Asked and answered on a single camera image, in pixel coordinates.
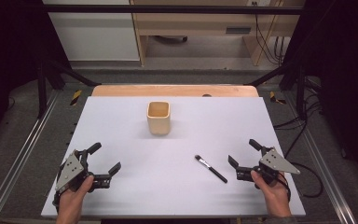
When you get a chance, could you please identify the black hanging wall cables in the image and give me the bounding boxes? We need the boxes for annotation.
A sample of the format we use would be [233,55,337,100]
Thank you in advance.
[252,1,289,67]

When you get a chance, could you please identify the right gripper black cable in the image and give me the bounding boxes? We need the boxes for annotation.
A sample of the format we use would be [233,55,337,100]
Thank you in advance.
[277,171,292,203]

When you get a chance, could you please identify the black floor cable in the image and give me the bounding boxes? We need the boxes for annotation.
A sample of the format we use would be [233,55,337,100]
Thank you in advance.
[273,77,324,199]

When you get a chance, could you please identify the aluminium floor rail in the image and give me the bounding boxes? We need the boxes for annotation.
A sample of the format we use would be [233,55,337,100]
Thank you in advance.
[283,91,358,224]
[0,90,61,224]

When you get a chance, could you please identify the yellow black tape strip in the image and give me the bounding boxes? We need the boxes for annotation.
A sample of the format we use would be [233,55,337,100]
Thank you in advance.
[268,91,288,105]
[70,90,83,106]

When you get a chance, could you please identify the person's right hand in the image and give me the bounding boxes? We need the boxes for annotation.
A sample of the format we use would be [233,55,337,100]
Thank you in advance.
[250,170,293,218]

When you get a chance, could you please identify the grey desk handle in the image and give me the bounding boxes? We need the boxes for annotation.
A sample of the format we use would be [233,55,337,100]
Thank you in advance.
[225,27,252,35]

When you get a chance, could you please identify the white cabinet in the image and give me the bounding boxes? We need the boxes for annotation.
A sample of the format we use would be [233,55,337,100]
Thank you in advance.
[42,0,141,62]

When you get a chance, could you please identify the person's left hand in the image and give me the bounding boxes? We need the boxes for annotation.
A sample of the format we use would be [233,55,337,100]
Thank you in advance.
[55,175,95,219]

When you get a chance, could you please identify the wooden table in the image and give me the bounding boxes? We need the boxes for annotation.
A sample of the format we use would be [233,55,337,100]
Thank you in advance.
[91,84,260,98]

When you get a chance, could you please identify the black curtain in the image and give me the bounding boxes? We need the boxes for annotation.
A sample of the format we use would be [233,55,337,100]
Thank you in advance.
[281,0,358,185]
[0,0,73,150]

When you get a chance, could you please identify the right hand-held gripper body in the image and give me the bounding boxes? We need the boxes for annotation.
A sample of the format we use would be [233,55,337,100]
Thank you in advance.
[236,147,301,189]

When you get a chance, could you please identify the black horizontal frame bar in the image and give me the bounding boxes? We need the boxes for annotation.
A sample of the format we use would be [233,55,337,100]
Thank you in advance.
[42,4,304,16]

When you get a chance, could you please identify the black metal frame stand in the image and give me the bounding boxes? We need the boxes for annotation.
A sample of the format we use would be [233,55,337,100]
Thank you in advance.
[244,60,310,121]
[36,59,103,119]

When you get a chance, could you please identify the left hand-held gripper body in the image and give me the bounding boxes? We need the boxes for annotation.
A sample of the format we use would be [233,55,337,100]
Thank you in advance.
[54,149,113,194]

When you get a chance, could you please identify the beige square cup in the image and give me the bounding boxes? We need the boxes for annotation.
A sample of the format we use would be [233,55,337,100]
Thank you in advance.
[145,101,172,136]

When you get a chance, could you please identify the light wooden desk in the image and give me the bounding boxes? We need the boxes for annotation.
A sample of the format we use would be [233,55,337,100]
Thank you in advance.
[130,0,306,67]

